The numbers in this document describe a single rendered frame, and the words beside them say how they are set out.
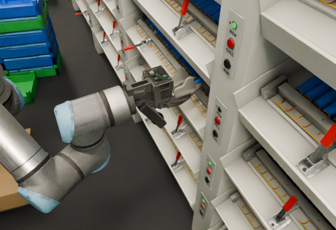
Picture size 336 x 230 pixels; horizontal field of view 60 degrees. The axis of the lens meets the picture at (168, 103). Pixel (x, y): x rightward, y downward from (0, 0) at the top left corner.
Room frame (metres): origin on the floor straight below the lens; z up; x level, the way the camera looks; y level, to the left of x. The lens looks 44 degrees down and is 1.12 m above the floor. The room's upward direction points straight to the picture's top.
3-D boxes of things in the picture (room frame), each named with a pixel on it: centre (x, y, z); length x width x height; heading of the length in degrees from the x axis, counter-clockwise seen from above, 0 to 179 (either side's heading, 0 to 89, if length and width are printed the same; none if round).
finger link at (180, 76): (0.61, -0.04, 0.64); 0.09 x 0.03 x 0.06; 120
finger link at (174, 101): (0.55, -0.02, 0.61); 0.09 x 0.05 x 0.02; 112
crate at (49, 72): (1.49, 0.84, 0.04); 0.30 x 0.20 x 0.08; 102
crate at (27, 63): (1.49, 0.84, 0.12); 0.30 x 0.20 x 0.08; 102
